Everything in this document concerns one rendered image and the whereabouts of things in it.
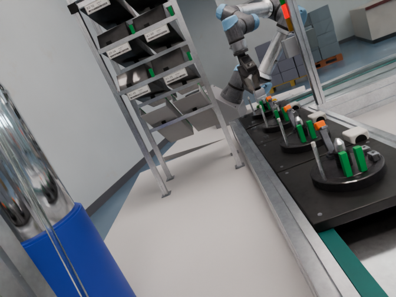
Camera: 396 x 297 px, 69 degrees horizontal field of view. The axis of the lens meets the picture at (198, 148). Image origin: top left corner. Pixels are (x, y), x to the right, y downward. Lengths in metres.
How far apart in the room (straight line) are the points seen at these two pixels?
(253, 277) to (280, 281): 0.06
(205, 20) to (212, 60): 1.27
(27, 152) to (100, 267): 0.26
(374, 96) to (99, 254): 1.12
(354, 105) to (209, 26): 8.99
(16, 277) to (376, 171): 0.56
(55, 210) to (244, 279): 0.40
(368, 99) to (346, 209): 0.81
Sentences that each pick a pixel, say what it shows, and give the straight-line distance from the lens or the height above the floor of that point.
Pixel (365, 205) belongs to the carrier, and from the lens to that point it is 0.57.
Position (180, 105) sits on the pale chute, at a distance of 1.25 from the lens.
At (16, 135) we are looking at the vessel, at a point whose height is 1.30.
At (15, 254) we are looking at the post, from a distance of 0.33.
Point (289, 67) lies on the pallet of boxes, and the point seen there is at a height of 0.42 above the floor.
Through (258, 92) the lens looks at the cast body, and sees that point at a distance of 1.31.
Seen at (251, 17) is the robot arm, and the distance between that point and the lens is 1.48.
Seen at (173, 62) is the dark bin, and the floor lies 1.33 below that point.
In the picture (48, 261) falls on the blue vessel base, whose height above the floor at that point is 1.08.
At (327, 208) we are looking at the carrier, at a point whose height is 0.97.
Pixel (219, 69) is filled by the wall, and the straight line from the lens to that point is 10.12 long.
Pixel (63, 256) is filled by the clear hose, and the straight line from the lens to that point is 0.49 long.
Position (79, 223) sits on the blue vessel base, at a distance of 0.61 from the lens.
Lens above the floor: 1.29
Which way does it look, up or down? 15 degrees down
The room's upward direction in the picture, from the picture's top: 24 degrees counter-clockwise
